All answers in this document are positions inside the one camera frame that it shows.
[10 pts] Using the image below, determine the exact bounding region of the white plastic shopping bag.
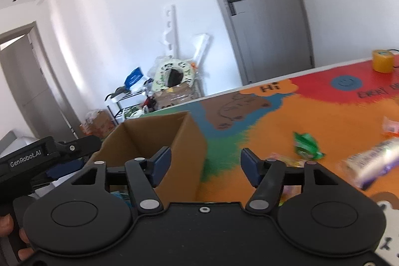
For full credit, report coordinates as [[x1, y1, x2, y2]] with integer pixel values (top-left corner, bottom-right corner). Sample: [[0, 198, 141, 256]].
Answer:
[[122, 105, 149, 120]]

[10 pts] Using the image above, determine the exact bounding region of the person left hand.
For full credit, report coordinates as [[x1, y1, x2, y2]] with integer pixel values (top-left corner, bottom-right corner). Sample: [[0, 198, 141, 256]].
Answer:
[[0, 214, 35, 262]]

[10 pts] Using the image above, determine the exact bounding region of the yellow tape roll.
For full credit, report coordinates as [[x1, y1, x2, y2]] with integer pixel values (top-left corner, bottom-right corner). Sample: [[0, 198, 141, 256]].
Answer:
[[372, 50, 395, 74]]

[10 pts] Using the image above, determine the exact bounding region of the grey side door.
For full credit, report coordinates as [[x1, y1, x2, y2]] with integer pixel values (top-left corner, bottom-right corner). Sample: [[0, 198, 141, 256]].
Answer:
[[1, 22, 81, 142]]

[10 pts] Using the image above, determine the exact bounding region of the black metal shoe rack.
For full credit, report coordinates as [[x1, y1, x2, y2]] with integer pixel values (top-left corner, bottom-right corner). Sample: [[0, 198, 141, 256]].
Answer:
[[105, 90, 156, 125]]

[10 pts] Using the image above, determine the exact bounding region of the tall white foam board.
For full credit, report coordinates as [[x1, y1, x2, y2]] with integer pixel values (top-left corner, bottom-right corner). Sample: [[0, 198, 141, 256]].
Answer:
[[162, 4, 179, 58]]

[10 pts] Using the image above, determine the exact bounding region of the pink red candy packet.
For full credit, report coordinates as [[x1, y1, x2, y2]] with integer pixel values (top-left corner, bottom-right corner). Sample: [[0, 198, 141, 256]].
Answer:
[[382, 117, 399, 137]]

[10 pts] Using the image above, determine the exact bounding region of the blue green snack packet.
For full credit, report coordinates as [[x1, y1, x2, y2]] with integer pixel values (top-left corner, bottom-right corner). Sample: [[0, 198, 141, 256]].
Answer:
[[111, 191, 130, 202]]

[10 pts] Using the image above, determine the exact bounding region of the small orange cardboard box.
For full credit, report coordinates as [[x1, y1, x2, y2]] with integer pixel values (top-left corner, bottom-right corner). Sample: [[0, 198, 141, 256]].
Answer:
[[80, 110, 116, 139]]

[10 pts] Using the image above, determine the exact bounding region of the colourful cartoon table mat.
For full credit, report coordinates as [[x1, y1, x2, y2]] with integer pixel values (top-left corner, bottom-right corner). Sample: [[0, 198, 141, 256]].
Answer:
[[146, 54, 399, 266]]

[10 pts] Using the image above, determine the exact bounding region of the SF cardboard box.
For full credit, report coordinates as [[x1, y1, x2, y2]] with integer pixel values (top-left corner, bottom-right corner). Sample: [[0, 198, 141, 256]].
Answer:
[[154, 82, 199, 110]]

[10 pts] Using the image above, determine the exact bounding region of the blue white bag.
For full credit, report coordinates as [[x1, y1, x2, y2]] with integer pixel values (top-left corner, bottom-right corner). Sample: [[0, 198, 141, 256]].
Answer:
[[124, 67, 143, 90]]

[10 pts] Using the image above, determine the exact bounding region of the purple white snack bag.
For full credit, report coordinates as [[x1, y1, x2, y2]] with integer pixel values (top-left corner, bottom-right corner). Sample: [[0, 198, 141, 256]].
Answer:
[[342, 138, 398, 190]]

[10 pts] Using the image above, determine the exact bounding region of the short white foam board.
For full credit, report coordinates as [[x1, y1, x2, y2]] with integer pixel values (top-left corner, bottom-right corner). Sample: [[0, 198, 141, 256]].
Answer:
[[191, 34, 210, 66]]

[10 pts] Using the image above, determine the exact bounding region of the grey room door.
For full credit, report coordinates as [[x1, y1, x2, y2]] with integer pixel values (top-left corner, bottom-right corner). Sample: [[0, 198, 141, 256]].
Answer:
[[218, 0, 314, 84]]

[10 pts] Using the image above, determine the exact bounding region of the pink meat snack packet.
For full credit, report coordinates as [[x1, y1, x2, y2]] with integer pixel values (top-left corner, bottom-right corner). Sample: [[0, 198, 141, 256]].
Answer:
[[266, 153, 306, 168]]

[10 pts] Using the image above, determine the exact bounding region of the grey sofa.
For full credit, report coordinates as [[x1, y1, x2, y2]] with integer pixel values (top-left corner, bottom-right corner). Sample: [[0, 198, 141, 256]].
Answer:
[[0, 130, 37, 158]]

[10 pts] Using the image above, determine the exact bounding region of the small green snack packet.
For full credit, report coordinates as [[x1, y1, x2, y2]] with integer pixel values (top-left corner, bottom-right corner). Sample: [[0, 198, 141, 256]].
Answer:
[[294, 132, 325, 160]]

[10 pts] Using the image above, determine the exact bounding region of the panda toilet seat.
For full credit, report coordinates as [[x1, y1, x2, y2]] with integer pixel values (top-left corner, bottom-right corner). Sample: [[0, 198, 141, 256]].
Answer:
[[151, 59, 196, 92]]

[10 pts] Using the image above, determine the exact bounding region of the open cardboard box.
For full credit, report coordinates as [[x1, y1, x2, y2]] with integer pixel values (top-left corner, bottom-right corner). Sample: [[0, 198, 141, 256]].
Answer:
[[88, 111, 207, 205]]

